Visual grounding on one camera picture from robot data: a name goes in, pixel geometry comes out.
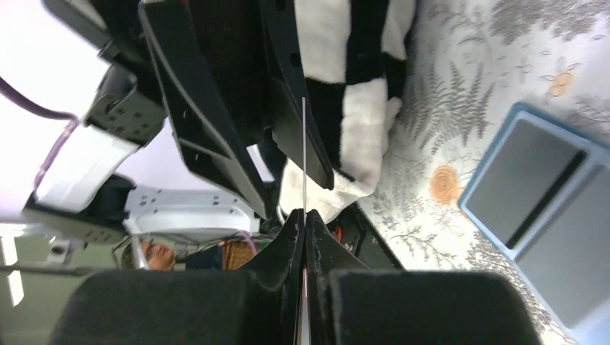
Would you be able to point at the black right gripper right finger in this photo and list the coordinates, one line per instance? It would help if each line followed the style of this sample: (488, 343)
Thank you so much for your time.
(350, 303)

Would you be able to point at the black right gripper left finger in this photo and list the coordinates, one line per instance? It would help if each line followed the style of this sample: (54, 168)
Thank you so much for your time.
(256, 304)

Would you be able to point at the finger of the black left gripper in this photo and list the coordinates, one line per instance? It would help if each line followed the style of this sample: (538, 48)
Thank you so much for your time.
(287, 86)

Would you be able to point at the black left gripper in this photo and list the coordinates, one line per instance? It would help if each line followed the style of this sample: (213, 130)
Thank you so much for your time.
(229, 35)

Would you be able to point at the dark grey card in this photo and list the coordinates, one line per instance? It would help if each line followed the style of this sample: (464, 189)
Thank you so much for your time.
(304, 156)

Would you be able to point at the blue leather card holder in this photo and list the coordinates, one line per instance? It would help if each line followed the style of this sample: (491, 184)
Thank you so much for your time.
(540, 194)

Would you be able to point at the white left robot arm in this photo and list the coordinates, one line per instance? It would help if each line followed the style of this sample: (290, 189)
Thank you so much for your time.
(78, 191)

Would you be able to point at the black white checkered pillow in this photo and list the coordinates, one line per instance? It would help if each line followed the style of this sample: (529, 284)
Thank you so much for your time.
(353, 55)

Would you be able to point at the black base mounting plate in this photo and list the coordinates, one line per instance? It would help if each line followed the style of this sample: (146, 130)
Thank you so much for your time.
(357, 234)

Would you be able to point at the person behind workcell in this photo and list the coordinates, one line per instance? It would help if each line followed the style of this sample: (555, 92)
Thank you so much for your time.
(158, 256)

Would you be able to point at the floral table mat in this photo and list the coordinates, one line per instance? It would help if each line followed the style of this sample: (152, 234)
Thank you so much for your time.
(468, 62)

